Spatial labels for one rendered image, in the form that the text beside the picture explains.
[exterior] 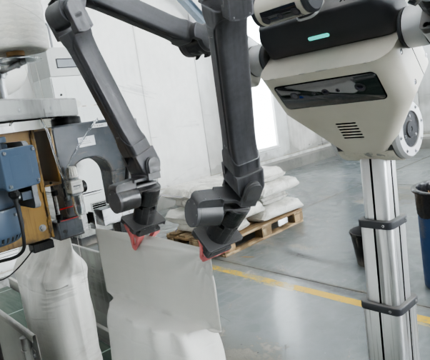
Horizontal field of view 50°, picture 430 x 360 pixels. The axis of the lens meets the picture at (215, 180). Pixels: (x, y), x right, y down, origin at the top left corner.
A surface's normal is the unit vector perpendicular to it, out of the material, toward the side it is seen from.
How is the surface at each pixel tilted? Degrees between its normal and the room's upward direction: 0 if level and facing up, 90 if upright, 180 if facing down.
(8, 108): 90
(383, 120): 130
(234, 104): 118
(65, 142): 90
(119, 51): 90
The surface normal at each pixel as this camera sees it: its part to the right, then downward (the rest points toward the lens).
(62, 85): 0.67, 0.03
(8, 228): 0.82, 0.00
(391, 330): -0.73, 0.21
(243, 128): 0.40, 0.54
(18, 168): 0.92, -0.07
